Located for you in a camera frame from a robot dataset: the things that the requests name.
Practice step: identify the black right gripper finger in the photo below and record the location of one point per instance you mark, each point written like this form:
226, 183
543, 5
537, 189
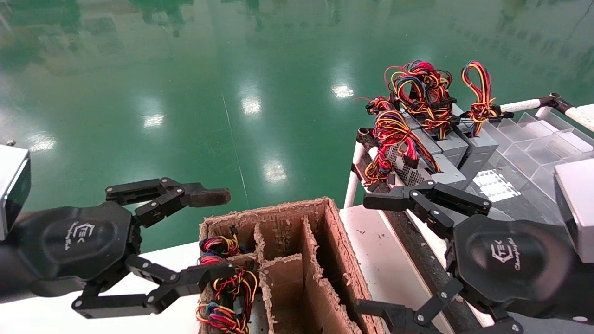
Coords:
390, 198

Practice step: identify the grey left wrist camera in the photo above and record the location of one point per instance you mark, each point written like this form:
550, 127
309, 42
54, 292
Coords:
11, 185

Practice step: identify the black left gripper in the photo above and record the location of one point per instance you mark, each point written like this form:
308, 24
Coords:
79, 241

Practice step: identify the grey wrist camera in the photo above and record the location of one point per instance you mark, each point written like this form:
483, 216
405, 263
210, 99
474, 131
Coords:
11, 185
577, 208

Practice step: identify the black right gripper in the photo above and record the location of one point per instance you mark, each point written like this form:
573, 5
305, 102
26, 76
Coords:
510, 264

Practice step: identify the black cart edge strip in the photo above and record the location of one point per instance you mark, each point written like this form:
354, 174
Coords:
403, 227

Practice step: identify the long white cart rail pipe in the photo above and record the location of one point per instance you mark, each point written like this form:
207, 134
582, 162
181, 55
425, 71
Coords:
431, 248

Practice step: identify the brown cardboard divider box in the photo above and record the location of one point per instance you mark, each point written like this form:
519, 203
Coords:
287, 287

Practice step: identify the white cart frame pipe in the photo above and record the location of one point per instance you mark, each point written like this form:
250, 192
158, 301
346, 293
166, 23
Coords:
522, 105
584, 118

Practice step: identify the black pipe joint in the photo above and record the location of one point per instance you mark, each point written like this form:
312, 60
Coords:
554, 99
363, 134

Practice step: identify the clear plastic divider organiser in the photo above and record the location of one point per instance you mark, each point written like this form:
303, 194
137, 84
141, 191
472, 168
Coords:
533, 148

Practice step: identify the short white cart pipe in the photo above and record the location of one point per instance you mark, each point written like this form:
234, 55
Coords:
543, 112

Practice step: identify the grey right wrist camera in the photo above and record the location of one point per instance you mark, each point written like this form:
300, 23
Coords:
577, 208

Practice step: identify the white cart leg pipe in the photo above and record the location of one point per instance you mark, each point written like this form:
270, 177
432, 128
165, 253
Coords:
351, 185

